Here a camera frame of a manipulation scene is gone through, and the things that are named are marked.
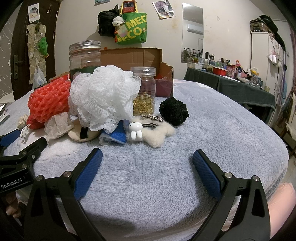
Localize white plastic bag on door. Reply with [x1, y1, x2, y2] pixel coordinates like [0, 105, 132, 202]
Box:
[32, 65, 47, 89]

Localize cream knitted scrunchie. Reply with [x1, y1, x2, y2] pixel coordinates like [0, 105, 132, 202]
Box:
[16, 114, 29, 131]

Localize photo poster on wall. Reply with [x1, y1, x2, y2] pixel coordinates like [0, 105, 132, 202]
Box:
[152, 0, 175, 20]

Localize black hanging bag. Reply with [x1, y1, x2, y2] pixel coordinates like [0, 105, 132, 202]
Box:
[97, 5, 119, 38]

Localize light blue fleece blanket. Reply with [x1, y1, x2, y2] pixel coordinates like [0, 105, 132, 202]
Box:
[0, 78, 290, 241]

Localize green plush toy on door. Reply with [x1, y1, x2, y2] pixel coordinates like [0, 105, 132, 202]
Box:
[38, 37, 49, 58]

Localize black fuzzy pompom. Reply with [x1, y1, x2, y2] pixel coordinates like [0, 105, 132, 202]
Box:
[159, 97, 189, 126]

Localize red bowl on table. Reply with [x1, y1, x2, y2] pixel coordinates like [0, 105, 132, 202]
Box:
[213, 67, 227, 76]

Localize green tote bag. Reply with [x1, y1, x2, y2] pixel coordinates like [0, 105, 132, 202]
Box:
[114, 1, 147, 45]

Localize white plush on bag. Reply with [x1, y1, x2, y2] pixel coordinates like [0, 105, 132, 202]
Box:
[112, 16, 125, 27]

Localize wall mirror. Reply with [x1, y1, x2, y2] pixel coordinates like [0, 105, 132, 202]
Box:
[181, 3, 204, 63]

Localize cardboard box red interior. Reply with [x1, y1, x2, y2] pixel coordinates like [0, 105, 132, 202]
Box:
[48, 47, 174, 98]

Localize white wardrobe cabinet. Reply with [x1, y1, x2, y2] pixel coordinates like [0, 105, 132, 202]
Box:
[250, 32, 285, 96]

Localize large glass jar metal lid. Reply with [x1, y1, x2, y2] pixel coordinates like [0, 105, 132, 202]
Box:
[69, 40, 102, 81]

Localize white tissue sheet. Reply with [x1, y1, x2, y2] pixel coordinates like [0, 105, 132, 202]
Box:
[44, 112, 74, 146]

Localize blue cloth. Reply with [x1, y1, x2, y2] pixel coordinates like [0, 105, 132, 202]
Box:
[99, 120, 130, 146]

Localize small jar gold capsules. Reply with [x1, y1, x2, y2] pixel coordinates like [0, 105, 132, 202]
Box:
[130, 67, 156, 116]

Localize dark green covered table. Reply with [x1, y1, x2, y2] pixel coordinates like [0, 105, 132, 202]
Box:
[184, 68, 275, 123]

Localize white fluffy star bunny keychain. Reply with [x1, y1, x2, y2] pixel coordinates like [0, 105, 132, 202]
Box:
[124, 115, 175, 148]

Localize red foam net sleeve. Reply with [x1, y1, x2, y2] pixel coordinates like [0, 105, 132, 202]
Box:
[27, 78, 71, 130]

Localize beige powder puff black band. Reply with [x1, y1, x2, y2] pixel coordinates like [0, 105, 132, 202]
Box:
[67, 120, 101, 143]

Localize white mesh bath pouf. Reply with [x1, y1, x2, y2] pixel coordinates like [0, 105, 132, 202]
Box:
[68, 65, 142, 133]

